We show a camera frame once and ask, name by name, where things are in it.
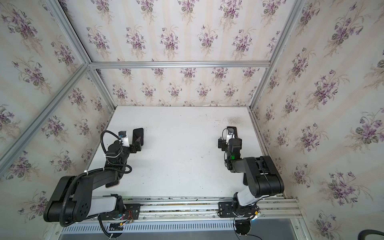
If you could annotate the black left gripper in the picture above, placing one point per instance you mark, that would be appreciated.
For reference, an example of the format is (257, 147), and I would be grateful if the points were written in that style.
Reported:
(133, 143)

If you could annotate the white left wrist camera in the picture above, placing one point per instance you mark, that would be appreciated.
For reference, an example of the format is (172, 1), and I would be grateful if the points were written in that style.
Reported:
(124, 139)

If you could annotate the phone in pink case far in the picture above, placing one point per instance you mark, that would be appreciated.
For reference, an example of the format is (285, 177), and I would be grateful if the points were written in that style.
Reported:
(236, 133)

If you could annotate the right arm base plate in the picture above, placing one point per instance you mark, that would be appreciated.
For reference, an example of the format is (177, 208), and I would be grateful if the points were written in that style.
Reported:
(228, 209)

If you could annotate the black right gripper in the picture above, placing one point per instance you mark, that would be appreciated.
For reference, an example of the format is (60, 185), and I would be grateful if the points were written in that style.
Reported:
(234, 140)

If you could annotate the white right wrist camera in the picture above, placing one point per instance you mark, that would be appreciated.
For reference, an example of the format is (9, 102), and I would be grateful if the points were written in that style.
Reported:
(230, 134)

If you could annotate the white ventilated strip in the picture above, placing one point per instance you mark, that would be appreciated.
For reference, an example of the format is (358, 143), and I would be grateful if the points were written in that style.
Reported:
(152, 227)

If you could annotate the black phone in black case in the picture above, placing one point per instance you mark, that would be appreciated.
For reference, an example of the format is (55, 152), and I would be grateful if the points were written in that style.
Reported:
(138, 137)

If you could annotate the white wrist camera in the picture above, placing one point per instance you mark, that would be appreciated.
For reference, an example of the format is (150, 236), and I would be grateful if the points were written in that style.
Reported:
(230, 134)
(124, 139)

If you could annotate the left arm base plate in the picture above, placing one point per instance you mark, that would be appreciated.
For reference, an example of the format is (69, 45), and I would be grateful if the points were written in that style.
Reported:
(130, 212)

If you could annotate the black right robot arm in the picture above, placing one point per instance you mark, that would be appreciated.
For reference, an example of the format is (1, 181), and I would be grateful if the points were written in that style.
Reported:
(261, 177)

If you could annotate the aluminium rail front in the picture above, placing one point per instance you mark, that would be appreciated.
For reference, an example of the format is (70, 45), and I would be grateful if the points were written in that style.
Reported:
(206, 208)

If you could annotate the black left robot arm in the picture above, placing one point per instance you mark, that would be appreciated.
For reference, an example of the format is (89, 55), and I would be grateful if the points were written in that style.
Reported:
(73, 200)

